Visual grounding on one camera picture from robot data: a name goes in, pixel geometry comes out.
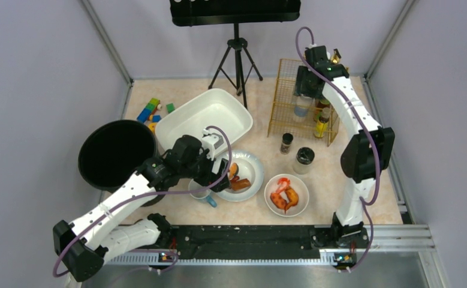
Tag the white fluted plate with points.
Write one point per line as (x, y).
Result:
(250, 168)

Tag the black lid glass jar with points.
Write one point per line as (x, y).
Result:
(303, 160)

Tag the red sauce bottle yellow cap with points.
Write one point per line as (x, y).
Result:
(320, 105)

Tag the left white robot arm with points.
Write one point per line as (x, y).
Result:
(84, 245)

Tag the brown sausage roll toy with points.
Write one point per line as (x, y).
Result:
(240, 184)

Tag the white rectangular basin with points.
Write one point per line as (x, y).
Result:
(215, 107)

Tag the salmon slice toy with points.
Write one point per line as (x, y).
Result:
(233, 171)

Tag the fried chicken piece toy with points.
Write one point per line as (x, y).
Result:
(278, 201)

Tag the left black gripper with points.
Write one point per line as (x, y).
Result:
(216, 174)

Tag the silver lid blue label jar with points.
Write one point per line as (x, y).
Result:
(301, 108)

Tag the small yellow oil bottle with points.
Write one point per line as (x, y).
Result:
(322, 122)

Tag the gold wire rack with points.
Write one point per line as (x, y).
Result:
(281, 118)

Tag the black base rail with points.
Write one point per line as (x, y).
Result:
(263, 243)

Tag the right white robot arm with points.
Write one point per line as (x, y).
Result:
(369, 148)

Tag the black panel on tripod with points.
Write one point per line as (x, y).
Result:
(216, 12)

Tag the small black spice shaker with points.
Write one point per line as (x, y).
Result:
(287, 139)

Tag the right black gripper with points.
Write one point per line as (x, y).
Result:
(305, 85)

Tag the black round bin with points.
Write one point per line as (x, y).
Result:
(110, 155)

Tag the colourful toy block stack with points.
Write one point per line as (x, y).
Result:
(150, 108)

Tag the black tripod stand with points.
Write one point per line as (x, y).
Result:
(238, 45)

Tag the white floral bowl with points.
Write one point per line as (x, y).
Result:
(298, 185)

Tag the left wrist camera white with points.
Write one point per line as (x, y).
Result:
(211, 143)

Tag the white mug blue handle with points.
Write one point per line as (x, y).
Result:
(203, 196)

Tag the fried chicken wing toy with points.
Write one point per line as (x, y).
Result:
(292, 196)

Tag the glass bottle brown liquid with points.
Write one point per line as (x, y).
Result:
(336, 57)

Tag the red shrimp toy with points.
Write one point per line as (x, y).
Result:
(283, 184)

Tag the green toy block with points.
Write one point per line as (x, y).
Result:
(170, 107)

